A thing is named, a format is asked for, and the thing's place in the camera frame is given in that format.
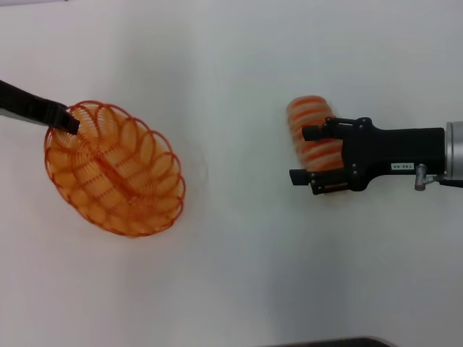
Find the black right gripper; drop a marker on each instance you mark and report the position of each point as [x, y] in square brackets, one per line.
[398, 152]

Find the dark rounded robot base edge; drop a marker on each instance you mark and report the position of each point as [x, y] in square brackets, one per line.
[336, 342]

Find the orange striped bread loaf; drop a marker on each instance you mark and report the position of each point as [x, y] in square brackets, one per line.
[307, 112]

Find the silver elbow connector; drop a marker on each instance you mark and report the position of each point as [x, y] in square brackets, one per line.
[420, 179]

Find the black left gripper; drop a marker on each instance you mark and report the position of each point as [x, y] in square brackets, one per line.
[21, 101]

